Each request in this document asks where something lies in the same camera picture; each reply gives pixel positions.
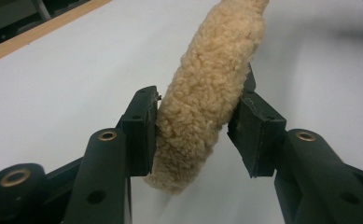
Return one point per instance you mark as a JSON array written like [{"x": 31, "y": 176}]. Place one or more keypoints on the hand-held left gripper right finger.
[{"x": 260, "y": 140}]

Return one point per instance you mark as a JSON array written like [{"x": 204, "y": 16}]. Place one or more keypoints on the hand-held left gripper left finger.
[{"x": 138, "y": 140}]

